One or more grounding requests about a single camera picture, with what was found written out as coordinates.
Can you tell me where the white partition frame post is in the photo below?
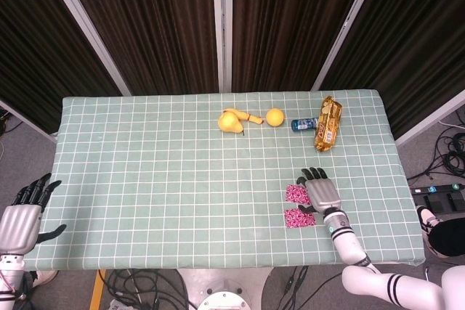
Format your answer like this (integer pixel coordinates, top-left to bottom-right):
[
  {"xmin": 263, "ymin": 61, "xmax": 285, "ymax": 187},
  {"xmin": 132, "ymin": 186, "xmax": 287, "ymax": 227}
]
[
  {"xmin": 211, "ymin": 0, "xmax": 234, "ymax": 94},
  {"xmin": 311, "ymin": 0, "xmax": 381, "ymax": 92},
  {"xmin": 39, "ymin": 0, "xmax": 132, "ymax": 96}
]

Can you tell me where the white partition frame rail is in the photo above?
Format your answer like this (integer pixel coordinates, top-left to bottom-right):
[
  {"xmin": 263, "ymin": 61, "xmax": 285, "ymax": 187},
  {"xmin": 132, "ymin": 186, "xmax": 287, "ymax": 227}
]
[
  {"xmin": 394, "ymin": 87, "xmax": 465, "ymax": 146},
  {"xmin": 0, "ymin": 98, "xmax": 58, "ymax": 143}
]

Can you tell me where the yellow pear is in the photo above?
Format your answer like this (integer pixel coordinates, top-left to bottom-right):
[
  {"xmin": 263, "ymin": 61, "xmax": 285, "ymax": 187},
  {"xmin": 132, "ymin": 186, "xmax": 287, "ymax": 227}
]
[{"xmin": 217, "ymin": 110, "xmax": 246, "ymax": 136}]

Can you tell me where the pink patterned cloth square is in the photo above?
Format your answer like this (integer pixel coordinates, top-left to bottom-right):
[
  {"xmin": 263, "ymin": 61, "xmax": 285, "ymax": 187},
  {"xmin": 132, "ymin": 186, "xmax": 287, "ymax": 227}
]
[{"xmin": 283, "ymin": 208, "xmax": 317, "ymax": 229}]

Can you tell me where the gold cookie package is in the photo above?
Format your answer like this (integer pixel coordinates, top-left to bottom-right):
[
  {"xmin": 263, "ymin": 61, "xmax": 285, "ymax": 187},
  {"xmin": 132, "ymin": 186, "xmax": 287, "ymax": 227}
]
[{"xmin": 313, "ymin": 95, "xmax": 344, "ymax": 153}]

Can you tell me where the black cable bundle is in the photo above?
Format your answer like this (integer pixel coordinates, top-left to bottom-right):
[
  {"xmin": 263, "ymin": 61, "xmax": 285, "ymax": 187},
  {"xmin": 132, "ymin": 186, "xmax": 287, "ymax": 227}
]
[
  {"xmin": 405, "ymin": 109, "xmax": 465, "ymax": 181},
  {"xmin": 97, "ymin": 268, "xmax": 190, "ymax": 310}
]

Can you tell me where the yellow floor tape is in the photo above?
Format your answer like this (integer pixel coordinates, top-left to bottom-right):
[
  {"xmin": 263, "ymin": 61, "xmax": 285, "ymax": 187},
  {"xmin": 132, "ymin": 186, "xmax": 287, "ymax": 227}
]
[{"xmin": 89, "ymin": 269, "xmax": 107, "ymax": 310}]

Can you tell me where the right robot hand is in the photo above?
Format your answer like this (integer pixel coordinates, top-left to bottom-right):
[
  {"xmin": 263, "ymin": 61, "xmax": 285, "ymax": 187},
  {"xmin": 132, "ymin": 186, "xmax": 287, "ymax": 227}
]
[{"xmin": 295, "ymin": 166, "xmax": 343, "ymax": 217}]

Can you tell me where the blue can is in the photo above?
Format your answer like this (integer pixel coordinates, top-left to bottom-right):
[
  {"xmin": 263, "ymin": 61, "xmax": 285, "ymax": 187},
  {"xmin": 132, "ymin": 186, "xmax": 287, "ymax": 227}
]
[{"xmin": 291, "ymin": 117, "xmax": 320, "ymax": 133}]

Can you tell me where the yellow rubber toy red band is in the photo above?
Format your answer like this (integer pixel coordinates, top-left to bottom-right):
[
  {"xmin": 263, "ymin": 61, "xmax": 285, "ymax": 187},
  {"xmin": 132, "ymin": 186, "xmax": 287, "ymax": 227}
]
[{"xmin": 223, "ymin": 107, "xmax": 264, "ymax": 125}]

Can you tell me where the yellow ball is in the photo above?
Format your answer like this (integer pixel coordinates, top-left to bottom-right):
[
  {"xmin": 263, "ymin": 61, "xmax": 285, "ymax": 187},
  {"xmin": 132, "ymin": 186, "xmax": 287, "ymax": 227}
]
[{"xmin": 265, "ymin": 107, "xmax": 286, "ymax": 129}]

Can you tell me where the grey round robot base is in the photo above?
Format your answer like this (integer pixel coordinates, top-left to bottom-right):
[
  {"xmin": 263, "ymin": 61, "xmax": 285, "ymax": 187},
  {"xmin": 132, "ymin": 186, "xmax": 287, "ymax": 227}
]
[{"xmin": 177, "ymin": 267, "xmax": 278, "ymax": 310}]

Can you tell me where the green checkered tablecloth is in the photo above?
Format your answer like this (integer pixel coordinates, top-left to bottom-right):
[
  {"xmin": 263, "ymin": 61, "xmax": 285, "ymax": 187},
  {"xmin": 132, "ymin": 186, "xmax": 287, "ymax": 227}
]
[{"xmin": 25, "ymin": 87, "xmax": 426, "ymax": 272}]

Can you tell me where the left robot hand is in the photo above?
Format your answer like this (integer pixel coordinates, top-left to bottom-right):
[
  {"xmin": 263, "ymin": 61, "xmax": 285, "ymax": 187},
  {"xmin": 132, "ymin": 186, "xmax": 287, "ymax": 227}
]
[{"xmin": 0, "ymin": 173, "xmax": 68, "ymax": 255}]

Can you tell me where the dark partition panel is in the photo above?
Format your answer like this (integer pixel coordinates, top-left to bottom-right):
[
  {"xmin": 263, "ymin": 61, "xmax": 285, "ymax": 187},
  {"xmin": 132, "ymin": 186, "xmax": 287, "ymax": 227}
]
[
  {"xmin": 0, "ymin": 0, "xmax": 124, "ymax": 134},
  {"xmin": 231, "ymin": 0, "xmax": 373, "ymax": 92},
  {"xmin": 322, "ymin": 0, "xmax": 465, "ymax": 140},
  {"xmin": 60, "ymin": 0, "xmax": 221, "ymax": 95}
]

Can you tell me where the pale pink shoe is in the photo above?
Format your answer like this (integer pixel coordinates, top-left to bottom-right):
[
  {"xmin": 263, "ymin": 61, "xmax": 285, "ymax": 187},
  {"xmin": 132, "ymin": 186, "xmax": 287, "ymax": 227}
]
[{"xmin": 25, "ymin": 269, "xmax": 59, "ymax": 288}]

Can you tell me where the black and white sneaker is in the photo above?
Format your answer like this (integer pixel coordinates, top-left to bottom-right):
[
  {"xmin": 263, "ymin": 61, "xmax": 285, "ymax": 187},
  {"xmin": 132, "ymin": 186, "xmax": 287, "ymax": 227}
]
[{"xmin": 416, "ymin": 205, "xmax": 443, "ymax": 242}]

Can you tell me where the person's black trouser leg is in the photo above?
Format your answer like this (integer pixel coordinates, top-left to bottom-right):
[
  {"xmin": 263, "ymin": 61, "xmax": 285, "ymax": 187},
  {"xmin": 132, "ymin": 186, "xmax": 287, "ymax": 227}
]
[{"xmin": 426, "ymin": 211, "xmax": 465, "ymax": 258}]

